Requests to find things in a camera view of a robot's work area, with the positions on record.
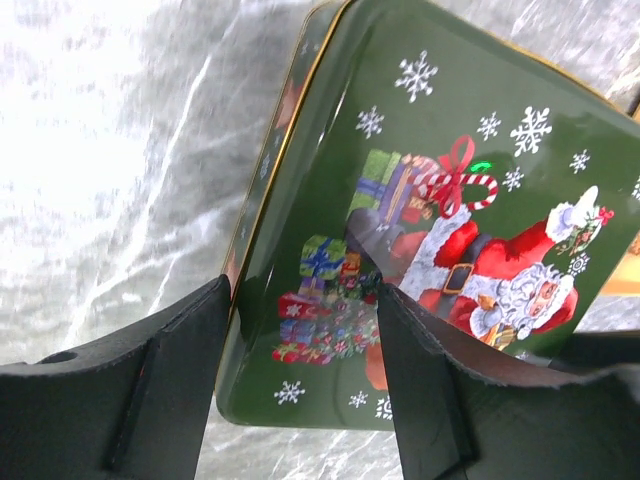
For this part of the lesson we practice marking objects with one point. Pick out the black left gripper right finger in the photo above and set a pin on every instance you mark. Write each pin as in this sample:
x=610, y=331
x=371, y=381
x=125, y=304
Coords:
x=463, y=410

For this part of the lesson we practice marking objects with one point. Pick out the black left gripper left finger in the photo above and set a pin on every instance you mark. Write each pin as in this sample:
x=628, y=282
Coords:
x=130, y=405

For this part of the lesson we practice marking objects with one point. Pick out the green cookie tin box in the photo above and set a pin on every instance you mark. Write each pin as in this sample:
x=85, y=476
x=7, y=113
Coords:
x=317, y=30

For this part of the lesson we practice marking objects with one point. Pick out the gold cookie tray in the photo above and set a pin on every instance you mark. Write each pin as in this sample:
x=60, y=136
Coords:
x=625, y=280

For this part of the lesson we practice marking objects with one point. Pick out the gold tin lid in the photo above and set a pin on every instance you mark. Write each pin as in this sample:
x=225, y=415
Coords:
x=489, y=186

